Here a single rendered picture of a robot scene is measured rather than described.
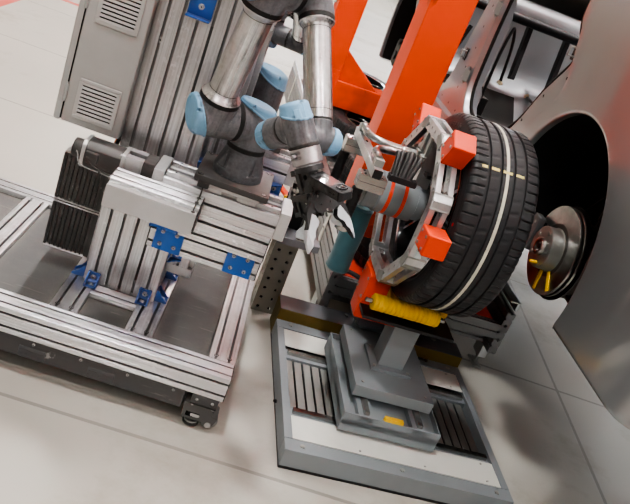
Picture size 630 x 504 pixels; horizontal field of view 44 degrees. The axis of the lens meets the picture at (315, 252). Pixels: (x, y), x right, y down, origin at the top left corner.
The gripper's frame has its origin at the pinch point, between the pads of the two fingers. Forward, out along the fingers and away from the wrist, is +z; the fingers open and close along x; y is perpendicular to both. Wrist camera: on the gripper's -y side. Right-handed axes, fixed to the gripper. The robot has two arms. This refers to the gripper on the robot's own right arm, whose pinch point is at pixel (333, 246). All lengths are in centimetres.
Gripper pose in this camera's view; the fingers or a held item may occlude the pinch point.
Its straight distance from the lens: 187.7
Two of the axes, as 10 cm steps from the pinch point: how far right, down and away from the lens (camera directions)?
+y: -6.4, 0.6, 7.7
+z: 2.4, 9.6, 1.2
